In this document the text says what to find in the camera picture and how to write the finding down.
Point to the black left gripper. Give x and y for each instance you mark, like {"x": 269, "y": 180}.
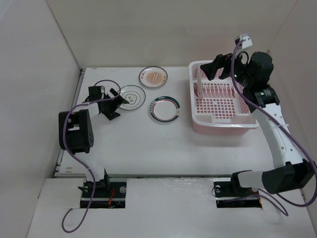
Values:
{"x": 111, "y": 114}

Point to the orange sunburst plate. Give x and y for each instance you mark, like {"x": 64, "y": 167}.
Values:
{"x": 153, "y": 77}
{"x": 199, "y": 84}

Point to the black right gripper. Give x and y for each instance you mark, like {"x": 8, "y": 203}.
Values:
{"x": 210, "y": 69}

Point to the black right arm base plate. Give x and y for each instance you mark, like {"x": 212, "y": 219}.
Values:
{"x": 229, "y": 194}

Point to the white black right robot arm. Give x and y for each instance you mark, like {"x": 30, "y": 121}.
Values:
{"x": 293, "y": 167}

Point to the white plate grey floral emblem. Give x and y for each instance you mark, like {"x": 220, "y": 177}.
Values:
{"x": 135, "y": 95}

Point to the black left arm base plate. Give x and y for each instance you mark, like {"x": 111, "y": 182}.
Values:
{"x": 111, "y": 197}

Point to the green red rimmed plate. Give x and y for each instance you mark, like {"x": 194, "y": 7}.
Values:
{"x": 164, "y": 109}

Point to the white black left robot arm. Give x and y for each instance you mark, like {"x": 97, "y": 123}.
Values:
{"x": 76, "y": 135}

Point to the orange sunburst plate by wall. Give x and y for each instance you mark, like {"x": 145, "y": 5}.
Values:
{"x": 153, "y": 77}

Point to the white pink dish rack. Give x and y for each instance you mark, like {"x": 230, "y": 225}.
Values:
{"x": 221, "y": 111}

